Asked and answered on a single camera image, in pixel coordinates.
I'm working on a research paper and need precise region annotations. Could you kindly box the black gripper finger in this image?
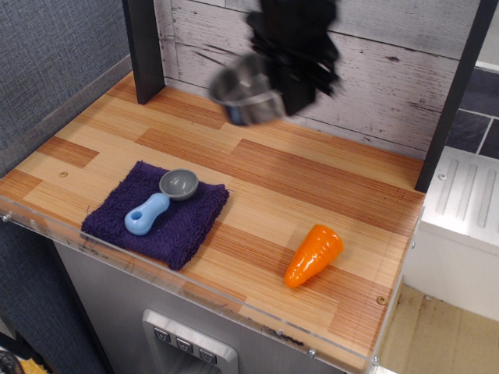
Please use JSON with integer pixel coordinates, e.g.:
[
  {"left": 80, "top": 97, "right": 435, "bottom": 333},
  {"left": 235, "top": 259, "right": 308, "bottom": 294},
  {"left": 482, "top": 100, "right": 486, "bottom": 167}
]
[{"left": 278, "top": 69, "right": 316, "bottom": 116}]

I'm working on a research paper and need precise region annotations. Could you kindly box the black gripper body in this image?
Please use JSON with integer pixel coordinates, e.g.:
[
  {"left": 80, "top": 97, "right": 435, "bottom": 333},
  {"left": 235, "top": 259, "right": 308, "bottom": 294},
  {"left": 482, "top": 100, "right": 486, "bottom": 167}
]
[{"left": 246, "top": 1, "right": 339, "bottom": 95}]

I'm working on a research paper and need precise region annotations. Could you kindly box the metal pot with wire handle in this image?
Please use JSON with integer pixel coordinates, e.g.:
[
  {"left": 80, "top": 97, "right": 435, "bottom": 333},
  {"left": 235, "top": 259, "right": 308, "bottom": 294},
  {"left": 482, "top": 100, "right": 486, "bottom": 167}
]
[{"left": 208, "top": 53, "right": 286, "bottom": 125}]

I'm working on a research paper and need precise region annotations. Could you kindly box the purple towel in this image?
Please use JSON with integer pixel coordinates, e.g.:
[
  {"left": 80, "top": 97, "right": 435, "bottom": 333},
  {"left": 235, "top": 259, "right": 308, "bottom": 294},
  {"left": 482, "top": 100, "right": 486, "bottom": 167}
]
[{"left": 81, "top": 161, "right": 229, "bottom": 270}]

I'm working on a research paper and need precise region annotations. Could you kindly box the blue grey toy scoop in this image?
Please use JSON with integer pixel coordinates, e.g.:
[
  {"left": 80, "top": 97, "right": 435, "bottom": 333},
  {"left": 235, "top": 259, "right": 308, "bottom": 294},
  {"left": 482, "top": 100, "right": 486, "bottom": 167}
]
[{"left": 124, "top": 168, "right": 199, "bottom": 236}]

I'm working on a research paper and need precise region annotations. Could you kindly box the orange plastic carrot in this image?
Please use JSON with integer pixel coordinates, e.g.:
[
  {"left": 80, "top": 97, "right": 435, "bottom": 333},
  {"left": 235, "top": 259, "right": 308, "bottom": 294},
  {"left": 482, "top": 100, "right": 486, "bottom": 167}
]
[{"left": 284, "top": 224, "right": 344, "bottom": 288}]

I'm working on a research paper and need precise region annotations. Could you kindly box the white ridged appliance top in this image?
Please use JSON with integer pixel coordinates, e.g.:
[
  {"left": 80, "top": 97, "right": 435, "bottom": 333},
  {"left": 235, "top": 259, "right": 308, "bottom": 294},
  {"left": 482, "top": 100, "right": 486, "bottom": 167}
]
[{"left": 422, "top": 146, "right": 498, "bottom": 254}]

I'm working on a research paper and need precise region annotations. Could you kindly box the clear acrylic front guard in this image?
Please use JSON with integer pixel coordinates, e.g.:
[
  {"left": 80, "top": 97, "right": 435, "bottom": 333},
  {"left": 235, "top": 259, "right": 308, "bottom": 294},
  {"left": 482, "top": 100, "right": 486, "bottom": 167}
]
[{"left": 0, "top": 194, "right": 381, "bottom": 371}]

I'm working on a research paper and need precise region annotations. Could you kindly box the silver dispenser button panel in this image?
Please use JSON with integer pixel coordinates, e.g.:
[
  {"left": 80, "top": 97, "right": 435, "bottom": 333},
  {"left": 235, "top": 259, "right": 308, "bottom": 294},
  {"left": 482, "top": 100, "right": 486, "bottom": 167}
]
[{"left": 142, "top": 309, "right": 239, "bottom": 373}]

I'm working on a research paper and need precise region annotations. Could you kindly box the yellow object at corner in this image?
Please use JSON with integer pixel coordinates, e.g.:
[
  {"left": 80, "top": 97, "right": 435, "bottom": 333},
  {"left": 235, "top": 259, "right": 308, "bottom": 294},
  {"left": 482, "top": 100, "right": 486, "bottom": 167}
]
[{"left": 19, "top": 359, "right": 48, "bottom": 374}]

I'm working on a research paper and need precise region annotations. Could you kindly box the left dark grey post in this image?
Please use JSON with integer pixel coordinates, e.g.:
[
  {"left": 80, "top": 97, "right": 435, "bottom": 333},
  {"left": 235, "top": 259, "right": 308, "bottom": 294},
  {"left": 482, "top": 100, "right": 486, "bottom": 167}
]
[{"left": 122, "top": 0, "right": 165, "bottom": 104}]

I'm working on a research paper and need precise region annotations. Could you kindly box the dark grey post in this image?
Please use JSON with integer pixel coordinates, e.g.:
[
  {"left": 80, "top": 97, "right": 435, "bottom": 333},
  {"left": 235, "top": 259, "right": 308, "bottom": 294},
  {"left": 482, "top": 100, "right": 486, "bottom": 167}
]
[
  {"left": 122, "top": 0, "right": 165, "bottom": 104},
  {"left": 415, "top": 0, "right": 498, "bottom": 192}
]

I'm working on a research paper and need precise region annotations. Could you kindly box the right dark grey post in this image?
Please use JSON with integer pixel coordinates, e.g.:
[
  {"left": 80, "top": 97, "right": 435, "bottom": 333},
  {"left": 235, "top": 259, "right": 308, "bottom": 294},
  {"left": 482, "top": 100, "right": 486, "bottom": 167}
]
[{"left": 415, "top": 0, "right": 498, "bottom": 192}]

